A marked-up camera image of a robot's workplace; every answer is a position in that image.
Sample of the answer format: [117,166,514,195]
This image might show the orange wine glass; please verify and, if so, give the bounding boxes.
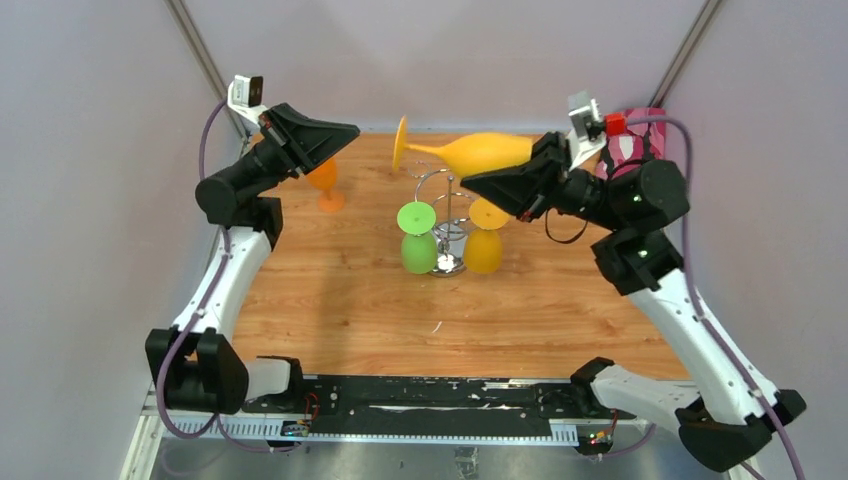
[306,158,345,213]

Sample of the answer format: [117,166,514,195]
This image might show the purple cable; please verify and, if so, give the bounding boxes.
[155,99,306,455]
[602,112,806,480]

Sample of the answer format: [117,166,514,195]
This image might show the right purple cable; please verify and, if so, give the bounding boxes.
[602,112,806,480]

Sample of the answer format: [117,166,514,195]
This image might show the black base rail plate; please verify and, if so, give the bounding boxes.
[243,375,630,439]

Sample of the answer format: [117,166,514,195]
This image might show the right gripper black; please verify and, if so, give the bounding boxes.
[460,131,627,233]

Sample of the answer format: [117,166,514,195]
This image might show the aluminium frame rail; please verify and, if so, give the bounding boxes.
[168,374,648,448]

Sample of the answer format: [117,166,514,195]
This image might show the chrome wine glass rack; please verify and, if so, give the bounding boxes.
[407,161,479,277]

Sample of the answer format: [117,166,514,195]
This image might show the yellow wine glass front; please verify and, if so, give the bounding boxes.
[464,198,510,274]

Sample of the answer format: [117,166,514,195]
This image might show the yellow wine glass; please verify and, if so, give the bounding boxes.
[464,198,510,274]
[392,115,534,179]

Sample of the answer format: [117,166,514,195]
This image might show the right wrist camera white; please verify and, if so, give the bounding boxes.
[566,91,606,171]

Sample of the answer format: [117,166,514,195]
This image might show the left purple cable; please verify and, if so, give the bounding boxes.
[155,99,306,455]

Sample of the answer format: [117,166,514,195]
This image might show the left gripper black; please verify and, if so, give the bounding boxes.
[234,105,359,197]

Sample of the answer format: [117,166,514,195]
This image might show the green wine glass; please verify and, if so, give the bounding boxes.
[396,201,438,274]

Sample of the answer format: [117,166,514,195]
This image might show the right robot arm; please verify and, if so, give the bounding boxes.
[451,132,806,472]

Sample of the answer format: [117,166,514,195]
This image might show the pink camouflage cloth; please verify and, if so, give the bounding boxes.
[590,122,666,179]

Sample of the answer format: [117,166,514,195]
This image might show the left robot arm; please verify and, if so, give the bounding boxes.
[145,103,360,415]

